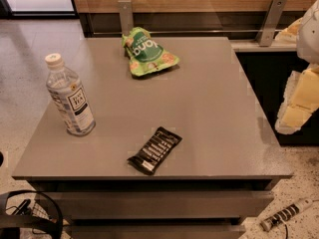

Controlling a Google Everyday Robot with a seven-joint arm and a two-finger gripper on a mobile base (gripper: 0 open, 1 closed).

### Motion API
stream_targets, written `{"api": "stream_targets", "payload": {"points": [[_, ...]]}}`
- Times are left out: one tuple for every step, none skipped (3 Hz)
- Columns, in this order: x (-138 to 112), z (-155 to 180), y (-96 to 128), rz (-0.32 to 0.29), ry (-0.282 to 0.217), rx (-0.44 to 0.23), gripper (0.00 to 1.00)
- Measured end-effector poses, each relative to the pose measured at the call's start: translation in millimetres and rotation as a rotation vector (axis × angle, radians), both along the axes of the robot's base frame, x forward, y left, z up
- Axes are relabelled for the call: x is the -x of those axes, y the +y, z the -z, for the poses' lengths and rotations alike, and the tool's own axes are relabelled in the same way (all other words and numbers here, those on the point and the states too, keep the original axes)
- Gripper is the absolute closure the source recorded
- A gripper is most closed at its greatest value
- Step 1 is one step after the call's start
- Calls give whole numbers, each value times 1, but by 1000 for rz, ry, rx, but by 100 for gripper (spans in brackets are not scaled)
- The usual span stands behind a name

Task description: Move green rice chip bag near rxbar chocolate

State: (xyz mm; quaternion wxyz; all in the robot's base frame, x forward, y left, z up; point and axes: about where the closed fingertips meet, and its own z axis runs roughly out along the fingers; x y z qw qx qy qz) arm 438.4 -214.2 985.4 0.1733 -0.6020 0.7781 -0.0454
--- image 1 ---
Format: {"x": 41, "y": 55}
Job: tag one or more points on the black wire basket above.
{"x": 29, "y": 214}

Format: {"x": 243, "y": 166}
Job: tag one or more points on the clear plastic tea bottle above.
{"x": 69, "y": 96}

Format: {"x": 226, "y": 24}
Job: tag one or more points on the black rxbar chocolate bar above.
{"x": 148, "y": 159}

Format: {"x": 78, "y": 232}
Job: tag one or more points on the green rice chip bag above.
{"x": 146, "y": 55}

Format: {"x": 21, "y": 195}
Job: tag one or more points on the right metal bracket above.
{"x": 265, "y": 35}

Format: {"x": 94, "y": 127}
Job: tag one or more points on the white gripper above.
{"x": 309, "y": 37}

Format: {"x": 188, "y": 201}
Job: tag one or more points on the left metal bracket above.
{"x": 126, "y": 16}

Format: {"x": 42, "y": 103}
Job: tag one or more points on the metal bracket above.
{"x": 126, "y": 16}
{"x": 265, "y": 35}

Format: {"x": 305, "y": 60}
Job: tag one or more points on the grey table with drawers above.
{"x": 221, "y": 172}

